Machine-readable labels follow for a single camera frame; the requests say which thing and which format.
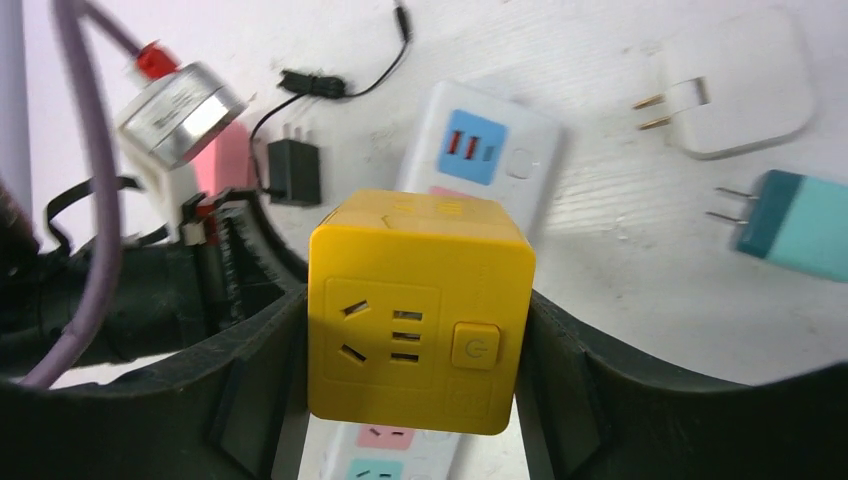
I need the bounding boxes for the white power strip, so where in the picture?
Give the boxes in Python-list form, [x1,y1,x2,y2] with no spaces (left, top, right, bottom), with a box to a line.
[307,81,565,479]

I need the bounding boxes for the black power adapter with cord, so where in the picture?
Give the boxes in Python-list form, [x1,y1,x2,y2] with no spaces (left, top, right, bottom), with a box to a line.
[248,1,412,208]

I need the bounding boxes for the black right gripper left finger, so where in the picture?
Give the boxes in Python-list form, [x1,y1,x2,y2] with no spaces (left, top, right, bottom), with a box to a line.
[1,288,309,479]

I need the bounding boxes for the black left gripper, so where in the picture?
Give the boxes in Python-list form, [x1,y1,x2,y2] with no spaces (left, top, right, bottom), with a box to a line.
[1,189,307,377]

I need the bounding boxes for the teal plug adapter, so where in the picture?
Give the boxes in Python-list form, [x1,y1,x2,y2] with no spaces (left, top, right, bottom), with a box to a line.
[707,169,847,283]

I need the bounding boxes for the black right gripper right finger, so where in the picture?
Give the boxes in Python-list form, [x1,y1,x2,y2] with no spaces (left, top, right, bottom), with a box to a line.
[516,293,847,479]

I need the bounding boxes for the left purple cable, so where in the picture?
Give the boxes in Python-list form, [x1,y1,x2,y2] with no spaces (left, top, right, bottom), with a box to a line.
[16,0,147,391]

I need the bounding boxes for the pink triangular plug adapter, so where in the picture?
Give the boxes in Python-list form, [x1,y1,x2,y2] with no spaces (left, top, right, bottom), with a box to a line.
[191,122,256,195]

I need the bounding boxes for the white plug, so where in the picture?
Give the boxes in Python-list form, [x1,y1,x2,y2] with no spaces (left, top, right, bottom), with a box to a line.
[633,7,817,160]

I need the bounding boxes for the yellow plug adapter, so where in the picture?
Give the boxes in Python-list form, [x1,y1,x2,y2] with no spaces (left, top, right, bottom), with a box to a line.
[307,189,536,435]

